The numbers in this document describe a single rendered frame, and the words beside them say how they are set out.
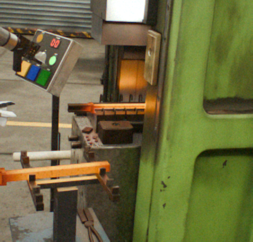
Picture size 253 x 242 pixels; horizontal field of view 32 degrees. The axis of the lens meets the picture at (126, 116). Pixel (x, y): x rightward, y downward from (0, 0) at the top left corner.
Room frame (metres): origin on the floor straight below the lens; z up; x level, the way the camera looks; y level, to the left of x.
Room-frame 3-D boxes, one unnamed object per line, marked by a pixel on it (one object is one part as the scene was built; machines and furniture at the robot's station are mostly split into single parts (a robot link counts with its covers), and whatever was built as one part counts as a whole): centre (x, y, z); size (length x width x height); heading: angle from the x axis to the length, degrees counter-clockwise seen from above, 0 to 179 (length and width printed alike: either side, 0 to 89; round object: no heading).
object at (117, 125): (1.59, 0.03, 0.95); 0.12 x 0.08 x 0.06; 107
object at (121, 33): (1.80, -0.06, 1.32); 0.42 x 0.20 x 0.10; 107
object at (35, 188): (1.07, 0.12, 0.97); 0.23 x 0.06 x 0.02; 112
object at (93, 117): (1.80, -0.06, 0.96); 0.42 x 0.20 x 0.09; 107
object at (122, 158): (1.75, -0.08, 0.69); 0.56 x 0.38 x 0.45; 107
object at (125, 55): (1.79, -0.10, 1.24); 0.30 x 0.07 x 0.06; 107
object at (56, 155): (2.04, 0.33, 0.62); 0.44 x 0.05 x 0.05; 107
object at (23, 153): (1.30, 0.21, 0.97); 0.23 x 0.06 x 0.02; 112
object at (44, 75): (2.09, 0.41, 1.01); 0.07 x 0.05 x 0.07; 42
